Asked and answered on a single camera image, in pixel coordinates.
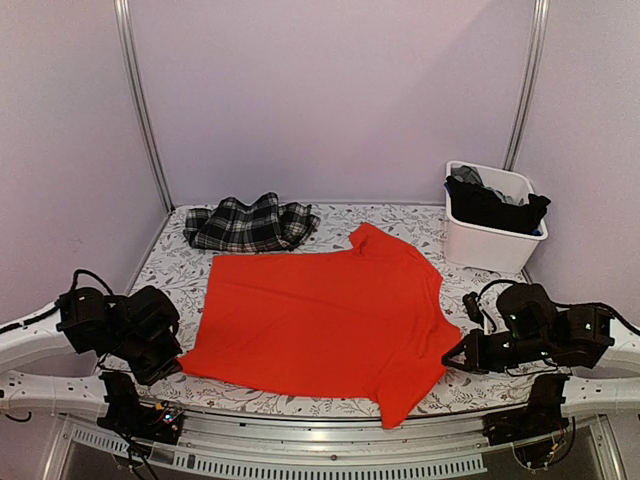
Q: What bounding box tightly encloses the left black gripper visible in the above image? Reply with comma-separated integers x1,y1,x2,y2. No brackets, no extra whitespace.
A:
110,330,183,387

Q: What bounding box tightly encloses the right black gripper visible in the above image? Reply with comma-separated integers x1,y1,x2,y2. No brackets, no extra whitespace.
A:
441,328,551,375

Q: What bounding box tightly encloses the red orange garment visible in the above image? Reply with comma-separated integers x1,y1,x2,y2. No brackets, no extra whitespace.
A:
181,223,461,429

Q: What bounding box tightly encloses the black white plaid skirt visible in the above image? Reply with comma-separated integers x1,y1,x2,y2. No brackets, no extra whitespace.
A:
183,192,320,253

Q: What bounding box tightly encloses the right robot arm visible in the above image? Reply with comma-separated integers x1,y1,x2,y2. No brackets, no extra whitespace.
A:
441,280,639,436

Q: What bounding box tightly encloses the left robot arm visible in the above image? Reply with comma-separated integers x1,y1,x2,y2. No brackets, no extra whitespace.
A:
1,269,182,434

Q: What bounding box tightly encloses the white plastic laundry bin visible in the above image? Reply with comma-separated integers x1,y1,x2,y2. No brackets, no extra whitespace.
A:
444,160,549,274

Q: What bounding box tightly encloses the floral patterned table mat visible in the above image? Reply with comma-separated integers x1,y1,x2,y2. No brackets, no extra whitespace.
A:
133,204,555,420

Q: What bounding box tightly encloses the black garment in bin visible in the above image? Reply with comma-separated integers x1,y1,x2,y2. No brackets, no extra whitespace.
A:
446,176,551,235

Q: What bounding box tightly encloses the grey garment in bin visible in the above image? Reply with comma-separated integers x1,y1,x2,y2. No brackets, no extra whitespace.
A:
451,165,484,186

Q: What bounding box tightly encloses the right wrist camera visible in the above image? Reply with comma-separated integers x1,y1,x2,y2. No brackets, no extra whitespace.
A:
462,292,495,333

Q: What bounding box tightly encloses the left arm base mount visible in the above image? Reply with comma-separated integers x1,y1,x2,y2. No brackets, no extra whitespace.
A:
96,372,183,445

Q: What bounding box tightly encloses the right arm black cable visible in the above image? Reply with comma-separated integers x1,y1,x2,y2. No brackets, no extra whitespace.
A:
474,278,519,301

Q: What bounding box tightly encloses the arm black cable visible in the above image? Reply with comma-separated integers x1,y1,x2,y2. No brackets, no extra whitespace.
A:
69,268,116,296
474,278,519,301

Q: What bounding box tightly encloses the aluminium front rail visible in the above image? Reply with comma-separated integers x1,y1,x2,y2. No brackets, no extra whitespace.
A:
42,411,632,479

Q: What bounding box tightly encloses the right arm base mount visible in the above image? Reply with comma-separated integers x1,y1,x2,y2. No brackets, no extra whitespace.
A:
482,374,569,446

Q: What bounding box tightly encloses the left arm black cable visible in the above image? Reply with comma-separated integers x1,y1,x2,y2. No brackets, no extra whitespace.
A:
69,268,116,296

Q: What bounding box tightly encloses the left aluminium frame post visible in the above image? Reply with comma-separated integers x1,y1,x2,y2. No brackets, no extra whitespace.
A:
113,0,175,213

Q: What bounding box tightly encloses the aluminium frame post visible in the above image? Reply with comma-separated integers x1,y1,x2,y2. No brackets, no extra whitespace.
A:
113,0,175,213
502,0,550,171

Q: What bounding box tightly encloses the right aluminium frame post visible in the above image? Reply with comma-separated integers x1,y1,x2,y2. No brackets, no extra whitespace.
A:
502,0,550,171

